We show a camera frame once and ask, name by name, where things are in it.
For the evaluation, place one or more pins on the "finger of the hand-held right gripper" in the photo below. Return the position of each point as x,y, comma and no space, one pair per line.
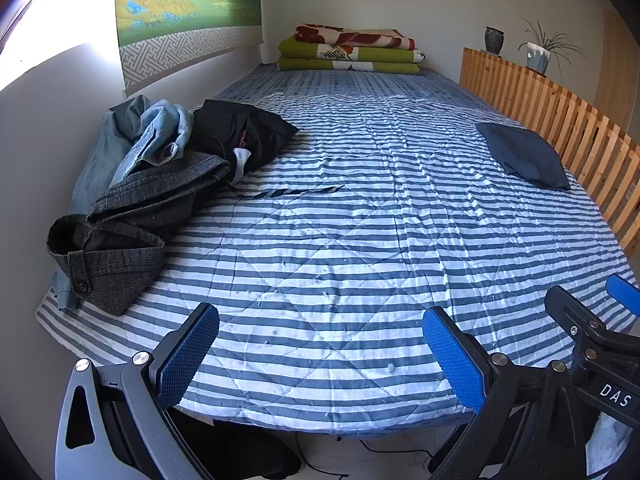
622,292
570,312

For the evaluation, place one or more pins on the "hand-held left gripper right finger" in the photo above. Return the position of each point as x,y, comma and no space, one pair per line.
452,360

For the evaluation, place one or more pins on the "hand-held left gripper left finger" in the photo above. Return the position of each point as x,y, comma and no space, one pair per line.
190,345

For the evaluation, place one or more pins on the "grey houndstooth pants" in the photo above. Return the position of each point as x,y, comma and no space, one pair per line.
150,195

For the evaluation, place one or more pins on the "navy folded cloth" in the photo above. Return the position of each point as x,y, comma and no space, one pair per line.
527,152

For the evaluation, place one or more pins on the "blue white striped bed quilt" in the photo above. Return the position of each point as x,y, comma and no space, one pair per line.
350,210

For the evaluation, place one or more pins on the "light blue denim shirt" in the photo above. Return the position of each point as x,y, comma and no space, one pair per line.
160,130

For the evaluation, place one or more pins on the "wooden door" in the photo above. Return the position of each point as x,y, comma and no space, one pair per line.
615,70

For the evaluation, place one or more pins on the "black garment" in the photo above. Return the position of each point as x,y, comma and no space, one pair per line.
235,125

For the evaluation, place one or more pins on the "potted plant in pale pot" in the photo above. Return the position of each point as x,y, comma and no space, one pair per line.
539,57

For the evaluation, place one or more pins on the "dark ceramic vase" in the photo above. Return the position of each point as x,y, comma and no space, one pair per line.
494,40

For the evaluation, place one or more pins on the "green folded blanket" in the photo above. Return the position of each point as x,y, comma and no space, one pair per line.
310,65

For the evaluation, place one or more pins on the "stack of folded blankets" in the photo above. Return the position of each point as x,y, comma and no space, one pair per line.
385,54

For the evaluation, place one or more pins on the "wooden slatted bed rail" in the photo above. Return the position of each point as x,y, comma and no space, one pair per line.
550,105

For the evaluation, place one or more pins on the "landscape wall scroll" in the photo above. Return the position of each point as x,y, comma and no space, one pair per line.
185,0

